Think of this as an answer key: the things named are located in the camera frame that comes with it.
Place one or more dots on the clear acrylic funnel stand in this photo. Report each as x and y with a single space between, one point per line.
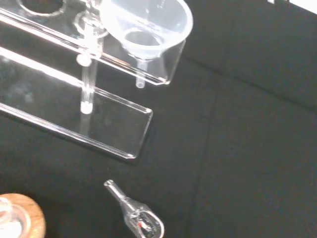
111 124

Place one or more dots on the black bench cloth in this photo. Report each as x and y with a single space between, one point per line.
235 148

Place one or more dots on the small round-bottom glass flask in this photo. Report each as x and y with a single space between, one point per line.
12 220

